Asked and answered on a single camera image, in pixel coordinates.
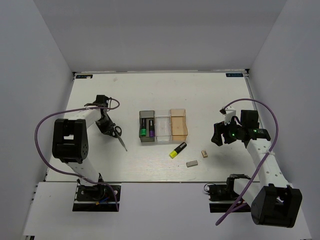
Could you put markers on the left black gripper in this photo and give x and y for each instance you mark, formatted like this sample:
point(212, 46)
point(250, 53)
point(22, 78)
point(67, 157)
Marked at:
point(109, 127)

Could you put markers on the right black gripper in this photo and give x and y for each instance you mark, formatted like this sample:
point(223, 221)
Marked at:
point(219, 129)

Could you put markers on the black handled scissors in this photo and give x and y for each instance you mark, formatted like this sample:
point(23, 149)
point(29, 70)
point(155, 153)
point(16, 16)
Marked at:
point(120, 136)

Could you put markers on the small tan eraser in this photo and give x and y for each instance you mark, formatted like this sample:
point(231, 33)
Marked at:
point(204, 154)

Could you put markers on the green cap highlighter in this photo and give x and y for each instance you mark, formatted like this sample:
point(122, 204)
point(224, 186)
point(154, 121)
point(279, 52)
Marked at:
point(143, 127)

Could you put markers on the grey white eraser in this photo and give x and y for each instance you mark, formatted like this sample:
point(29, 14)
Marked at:
point(192, 163)

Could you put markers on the purple cap highlighter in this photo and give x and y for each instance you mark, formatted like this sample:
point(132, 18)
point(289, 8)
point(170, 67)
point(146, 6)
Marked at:
point(151, 128)

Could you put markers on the yellow cap highlighter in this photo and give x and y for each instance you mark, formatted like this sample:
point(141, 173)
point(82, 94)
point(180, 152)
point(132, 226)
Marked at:
point(177, 150)

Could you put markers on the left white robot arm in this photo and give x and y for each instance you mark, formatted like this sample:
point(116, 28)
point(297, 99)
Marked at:
point(70, 138)

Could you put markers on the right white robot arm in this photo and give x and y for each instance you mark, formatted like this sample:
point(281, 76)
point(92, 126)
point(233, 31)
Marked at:
point(272, 201)

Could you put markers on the amber plastic bin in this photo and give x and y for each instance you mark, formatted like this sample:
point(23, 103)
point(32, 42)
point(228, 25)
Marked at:
point(179, 130)

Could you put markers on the smoky grey plastic bin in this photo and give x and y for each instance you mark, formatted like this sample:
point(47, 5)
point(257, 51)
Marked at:
point(148, 115)

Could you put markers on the clear plastic bin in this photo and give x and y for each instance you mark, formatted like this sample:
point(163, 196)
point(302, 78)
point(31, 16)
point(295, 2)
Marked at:
point(163, 131)

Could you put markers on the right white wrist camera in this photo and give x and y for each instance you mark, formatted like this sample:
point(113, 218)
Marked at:
point(229, 112)

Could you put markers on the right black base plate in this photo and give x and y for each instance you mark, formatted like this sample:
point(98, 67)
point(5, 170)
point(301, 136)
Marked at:
point(221, 197)

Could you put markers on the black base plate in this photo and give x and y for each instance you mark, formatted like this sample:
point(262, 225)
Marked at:
point(221, 197)
point(98, 198)

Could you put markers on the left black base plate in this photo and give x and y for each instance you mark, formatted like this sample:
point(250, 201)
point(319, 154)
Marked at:
point(98, 198)

